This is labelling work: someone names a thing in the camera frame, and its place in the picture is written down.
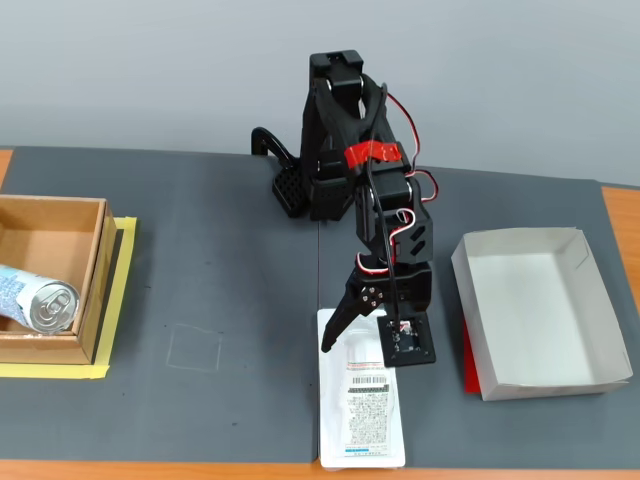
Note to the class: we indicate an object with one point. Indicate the black table clamp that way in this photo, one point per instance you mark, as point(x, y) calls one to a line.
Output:
point(275, 142)

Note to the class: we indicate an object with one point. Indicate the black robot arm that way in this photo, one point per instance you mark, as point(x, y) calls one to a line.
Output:
point(340, 125)

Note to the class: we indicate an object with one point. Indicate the red paper sheet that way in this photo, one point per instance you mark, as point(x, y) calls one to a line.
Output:
point(470, 370)

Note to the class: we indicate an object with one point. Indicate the gray mat with chalk square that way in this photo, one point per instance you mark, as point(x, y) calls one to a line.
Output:
point(200, 250)

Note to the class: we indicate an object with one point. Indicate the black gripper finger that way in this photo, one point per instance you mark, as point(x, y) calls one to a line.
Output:
point(345, 310)

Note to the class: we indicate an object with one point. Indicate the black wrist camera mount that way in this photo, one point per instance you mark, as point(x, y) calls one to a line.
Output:
point(415, 350)

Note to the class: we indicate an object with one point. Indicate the plain gray mat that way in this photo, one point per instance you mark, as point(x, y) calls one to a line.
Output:
point(440, 430)

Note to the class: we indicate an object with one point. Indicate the gray paper box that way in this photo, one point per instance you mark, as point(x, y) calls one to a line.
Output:
point(540, 325)

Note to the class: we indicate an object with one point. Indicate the sandwich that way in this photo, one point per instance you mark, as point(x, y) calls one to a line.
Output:
point(365, 425)

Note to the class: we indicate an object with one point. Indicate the red tape wrap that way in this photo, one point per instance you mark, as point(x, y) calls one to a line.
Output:
point(370, 152)

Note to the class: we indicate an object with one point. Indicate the silver drink can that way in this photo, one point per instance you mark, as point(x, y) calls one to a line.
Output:
point(50, 307)

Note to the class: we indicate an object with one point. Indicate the brown cardboard box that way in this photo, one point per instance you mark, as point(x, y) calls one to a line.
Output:
point(50, 240)

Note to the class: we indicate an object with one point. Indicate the yellow tape frame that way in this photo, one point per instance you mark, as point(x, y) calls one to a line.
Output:
point(50, 371)

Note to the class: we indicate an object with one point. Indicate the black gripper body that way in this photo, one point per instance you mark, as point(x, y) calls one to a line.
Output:
point(361, 289)

